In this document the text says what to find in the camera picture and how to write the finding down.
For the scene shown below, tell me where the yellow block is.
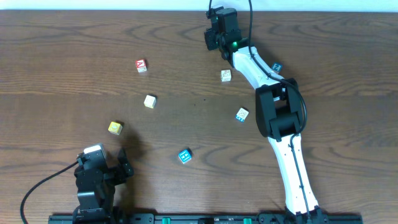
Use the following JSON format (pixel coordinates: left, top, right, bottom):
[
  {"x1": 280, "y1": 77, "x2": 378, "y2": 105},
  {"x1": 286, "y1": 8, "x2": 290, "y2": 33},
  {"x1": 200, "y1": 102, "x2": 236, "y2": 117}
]
[{"x1": 108, "y1": 121, "x2": 123, "y2": 135}]

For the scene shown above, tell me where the white picture block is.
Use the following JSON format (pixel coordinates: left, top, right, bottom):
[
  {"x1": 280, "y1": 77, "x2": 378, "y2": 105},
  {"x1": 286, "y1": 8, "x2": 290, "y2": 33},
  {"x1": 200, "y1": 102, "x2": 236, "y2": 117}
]
[{"x1": 220, "y1": 70, "x2": 232, "y2": 82}]

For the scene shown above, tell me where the blue letter H block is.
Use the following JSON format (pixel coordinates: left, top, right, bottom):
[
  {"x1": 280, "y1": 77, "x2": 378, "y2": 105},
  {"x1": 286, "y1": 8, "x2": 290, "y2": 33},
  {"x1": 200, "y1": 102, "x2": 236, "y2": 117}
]
[{"x1": 178, "y1": 149, "x2": 192, "y2": 164}]

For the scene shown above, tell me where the blue number 2 block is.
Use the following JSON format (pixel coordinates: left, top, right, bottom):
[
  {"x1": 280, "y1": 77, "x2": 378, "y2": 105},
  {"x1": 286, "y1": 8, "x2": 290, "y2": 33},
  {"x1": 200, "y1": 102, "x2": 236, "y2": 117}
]
[{"x1": 271, "y1": 63, "x2": 282, "y2": 74}]

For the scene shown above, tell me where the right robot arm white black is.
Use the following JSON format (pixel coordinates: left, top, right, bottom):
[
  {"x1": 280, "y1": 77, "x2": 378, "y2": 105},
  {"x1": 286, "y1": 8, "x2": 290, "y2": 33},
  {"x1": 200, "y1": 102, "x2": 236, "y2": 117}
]
[{"x1": 204, "y1": 6, "x2": 318, "y2": 222}]

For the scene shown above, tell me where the red letter A block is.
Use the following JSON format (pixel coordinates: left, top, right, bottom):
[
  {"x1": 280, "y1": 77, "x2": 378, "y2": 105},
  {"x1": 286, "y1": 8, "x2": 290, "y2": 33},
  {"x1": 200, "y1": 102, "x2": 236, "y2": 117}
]
[{"x1": 135, "y1": 59, "x2": 147, "y2": 73}]

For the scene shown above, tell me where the white block blue edge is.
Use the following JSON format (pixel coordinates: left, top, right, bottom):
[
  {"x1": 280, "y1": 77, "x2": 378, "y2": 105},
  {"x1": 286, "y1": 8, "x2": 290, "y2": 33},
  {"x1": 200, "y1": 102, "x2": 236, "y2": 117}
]
[{"x1": 236, "y1": 108, "x2": 249, "y2": 122}]

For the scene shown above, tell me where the cream plain block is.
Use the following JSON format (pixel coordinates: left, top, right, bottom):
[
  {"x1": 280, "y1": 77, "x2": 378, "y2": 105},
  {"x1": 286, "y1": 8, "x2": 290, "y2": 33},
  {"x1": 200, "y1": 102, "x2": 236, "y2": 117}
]
[{"x1": 144, "y1": 95, "x2": 157, "y2": 109}]

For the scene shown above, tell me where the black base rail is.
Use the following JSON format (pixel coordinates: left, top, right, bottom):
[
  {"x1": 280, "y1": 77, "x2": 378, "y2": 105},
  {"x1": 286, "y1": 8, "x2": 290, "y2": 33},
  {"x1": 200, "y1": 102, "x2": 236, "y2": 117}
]
[{"x1": 48, "y1": 212, "x2": 364, "y2": 224}]

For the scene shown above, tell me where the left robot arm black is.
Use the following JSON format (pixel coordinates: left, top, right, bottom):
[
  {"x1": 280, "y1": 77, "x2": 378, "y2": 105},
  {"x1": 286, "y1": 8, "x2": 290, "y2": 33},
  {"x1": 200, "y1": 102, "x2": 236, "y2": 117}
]
[{"x1": 73, "y1": 148, "x2": 134, "y2": 223}]

